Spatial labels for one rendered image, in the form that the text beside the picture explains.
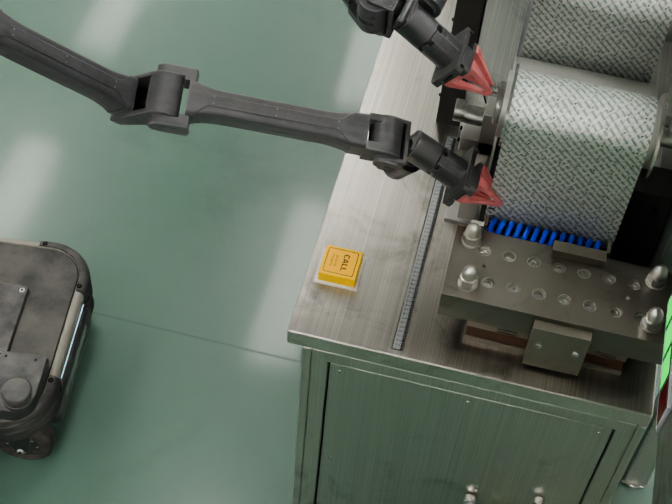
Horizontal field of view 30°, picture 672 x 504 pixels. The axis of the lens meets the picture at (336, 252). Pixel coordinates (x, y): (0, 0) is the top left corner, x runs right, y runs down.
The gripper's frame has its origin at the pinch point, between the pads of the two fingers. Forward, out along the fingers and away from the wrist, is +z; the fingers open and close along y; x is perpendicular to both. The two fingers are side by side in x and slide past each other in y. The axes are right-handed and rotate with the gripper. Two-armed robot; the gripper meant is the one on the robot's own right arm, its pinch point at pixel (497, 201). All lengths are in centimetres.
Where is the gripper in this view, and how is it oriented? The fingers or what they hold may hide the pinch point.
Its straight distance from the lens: 226.2
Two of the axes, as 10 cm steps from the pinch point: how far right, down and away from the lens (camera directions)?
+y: -2.4, 7.5, -6.1
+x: 5.4, -4.3, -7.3
